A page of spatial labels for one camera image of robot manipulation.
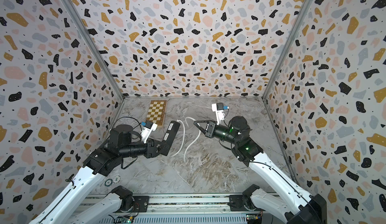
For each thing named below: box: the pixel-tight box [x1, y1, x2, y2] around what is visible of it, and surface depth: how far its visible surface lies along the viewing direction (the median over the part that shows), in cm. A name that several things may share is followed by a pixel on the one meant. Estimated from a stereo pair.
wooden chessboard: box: [145, 99, 168, 128], surface depth 112 cm
